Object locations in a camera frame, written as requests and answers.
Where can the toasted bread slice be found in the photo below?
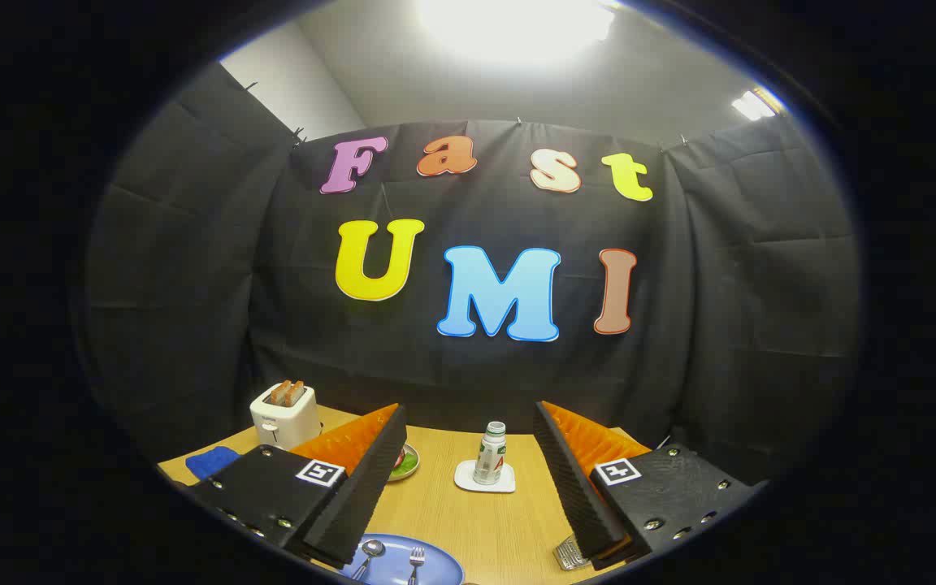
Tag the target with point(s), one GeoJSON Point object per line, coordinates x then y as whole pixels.
{"type": "Point", "coordinates": [279, 394]}
{"type": "Point", "coordinates": [296, 392]}

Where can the white toaster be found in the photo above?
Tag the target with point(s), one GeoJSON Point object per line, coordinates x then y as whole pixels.
{"type": "Point", "coordinates": [283, 424]}

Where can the small ceiling light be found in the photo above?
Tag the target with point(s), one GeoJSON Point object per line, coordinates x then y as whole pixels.
{"type": "Point", "coordinates": [752, 106]}

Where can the white drink bottle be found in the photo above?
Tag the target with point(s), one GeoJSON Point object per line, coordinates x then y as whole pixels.
{"type": "Point", "coordinates": [489, 459]}

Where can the blue folded cloth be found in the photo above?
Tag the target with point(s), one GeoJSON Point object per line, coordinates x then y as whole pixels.
{"type": "Point", "coordinates": [212, 461]}

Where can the blue plate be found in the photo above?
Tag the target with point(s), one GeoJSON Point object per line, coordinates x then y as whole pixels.
{"type": "Point", "coordinates": [439, 565]}

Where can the plate of sliced food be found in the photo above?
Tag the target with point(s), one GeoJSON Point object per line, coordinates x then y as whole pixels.
{"type": "Point", "coordinates": [408, 463]}

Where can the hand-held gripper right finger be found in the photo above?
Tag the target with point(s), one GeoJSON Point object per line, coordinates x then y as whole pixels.
{"type": "Point", "coordinates": [569, 479]}

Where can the large ceiling light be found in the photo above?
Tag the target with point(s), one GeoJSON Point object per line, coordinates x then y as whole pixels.
{"type": "Point", "coordinates": [517, 28]}

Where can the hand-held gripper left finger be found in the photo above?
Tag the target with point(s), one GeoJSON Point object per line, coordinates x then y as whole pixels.
{"type": "Point", "coordinates": [370, 479]}

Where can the white square coaster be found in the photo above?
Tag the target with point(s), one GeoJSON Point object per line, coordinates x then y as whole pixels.
{"type": "Point", "coordinates": [468, 481]}

